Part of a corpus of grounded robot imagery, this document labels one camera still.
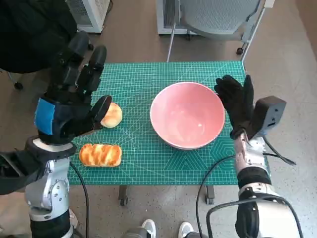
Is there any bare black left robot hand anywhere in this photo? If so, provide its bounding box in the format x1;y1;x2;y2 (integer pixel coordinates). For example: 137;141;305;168
34;31;112;146

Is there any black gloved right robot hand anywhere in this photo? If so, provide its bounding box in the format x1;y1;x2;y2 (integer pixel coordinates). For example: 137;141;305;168
214;74;256;139

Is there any round toy bread bun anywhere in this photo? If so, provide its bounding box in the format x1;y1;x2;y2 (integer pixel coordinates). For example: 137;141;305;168
100;102;123;129

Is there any long toy bread loaf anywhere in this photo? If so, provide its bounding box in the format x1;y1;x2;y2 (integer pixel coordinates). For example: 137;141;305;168
79;143;122;167

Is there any pink bowl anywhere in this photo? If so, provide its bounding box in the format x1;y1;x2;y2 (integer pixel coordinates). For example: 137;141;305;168
150;81;226;150

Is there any grey mesh office chair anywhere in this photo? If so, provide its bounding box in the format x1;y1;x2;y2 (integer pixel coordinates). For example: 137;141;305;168
166;0;267;63

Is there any black jacket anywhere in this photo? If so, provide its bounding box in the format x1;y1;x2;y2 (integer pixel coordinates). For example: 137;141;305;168
0;0;79;74

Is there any black table foot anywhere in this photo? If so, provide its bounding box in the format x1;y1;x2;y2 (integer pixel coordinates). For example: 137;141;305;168
204;185;215;205
118;185;129;206

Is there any green cutting mat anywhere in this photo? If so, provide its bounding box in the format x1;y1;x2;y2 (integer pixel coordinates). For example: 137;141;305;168
68;60;269;186

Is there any white air purifier with grille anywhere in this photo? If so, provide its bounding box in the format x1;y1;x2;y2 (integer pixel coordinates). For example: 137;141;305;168
65;0;112;33

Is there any white appliance with vent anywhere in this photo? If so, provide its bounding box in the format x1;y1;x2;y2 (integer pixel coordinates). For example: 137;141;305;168
156;0;191;38

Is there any white shoe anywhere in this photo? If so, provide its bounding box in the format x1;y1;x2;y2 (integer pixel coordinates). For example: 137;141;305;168
141;219;157;238
178;222;194;238

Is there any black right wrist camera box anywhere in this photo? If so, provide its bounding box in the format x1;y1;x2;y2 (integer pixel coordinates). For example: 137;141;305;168
247;96;287;139

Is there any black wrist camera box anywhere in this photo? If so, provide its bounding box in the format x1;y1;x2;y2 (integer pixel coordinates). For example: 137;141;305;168
247;96;287;139
0;148;48;196

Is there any black right camera cable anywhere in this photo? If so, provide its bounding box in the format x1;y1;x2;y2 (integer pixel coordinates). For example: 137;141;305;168
262;133;297;166

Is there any black left arm hanging cable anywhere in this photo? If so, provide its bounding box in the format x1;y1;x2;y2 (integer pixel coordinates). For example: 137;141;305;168
69;161;90;238

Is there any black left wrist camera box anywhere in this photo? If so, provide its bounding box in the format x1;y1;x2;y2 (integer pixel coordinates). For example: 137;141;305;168
0;148;48;196

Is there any thick black robot cable loop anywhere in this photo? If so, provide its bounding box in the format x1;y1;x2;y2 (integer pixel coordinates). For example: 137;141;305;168
206;199;302;238

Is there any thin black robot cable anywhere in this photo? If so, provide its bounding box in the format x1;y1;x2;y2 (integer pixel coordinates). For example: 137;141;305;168
195;155;236;238

